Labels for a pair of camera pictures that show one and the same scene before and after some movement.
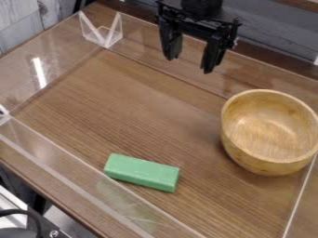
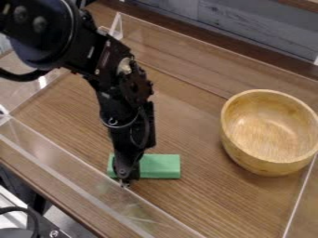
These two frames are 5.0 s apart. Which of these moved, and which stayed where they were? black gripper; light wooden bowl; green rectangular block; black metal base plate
Moved: black gripper; green rectangular block
Stayed: black metal base plate; light wooden bowl
